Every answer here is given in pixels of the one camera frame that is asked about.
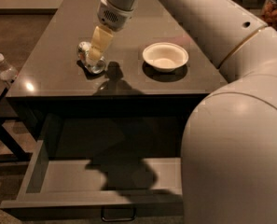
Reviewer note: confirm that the silver green 7up can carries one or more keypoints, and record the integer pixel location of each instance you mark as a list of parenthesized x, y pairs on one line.
[(84, 52)]

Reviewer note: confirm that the grey counter cabinet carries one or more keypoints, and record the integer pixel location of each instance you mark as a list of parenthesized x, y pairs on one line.
[(53, 79)]

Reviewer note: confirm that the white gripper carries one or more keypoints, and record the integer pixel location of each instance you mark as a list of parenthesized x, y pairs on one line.
[(114, 16)]

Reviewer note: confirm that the white paper bowl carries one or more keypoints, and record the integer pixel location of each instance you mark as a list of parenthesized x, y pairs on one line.
[(165, 57)]

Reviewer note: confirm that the black side stand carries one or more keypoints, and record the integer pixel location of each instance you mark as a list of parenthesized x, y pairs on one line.
[(8, 140)]

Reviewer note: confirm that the clear plastic water bottle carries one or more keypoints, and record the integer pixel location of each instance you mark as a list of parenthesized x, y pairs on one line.
[(8, 73)]

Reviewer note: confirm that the open grey top drawer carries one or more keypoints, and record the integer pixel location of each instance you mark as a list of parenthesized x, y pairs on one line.
[(109, 168)]

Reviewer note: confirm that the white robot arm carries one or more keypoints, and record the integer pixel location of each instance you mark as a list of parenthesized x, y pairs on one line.
[(229, 146)]

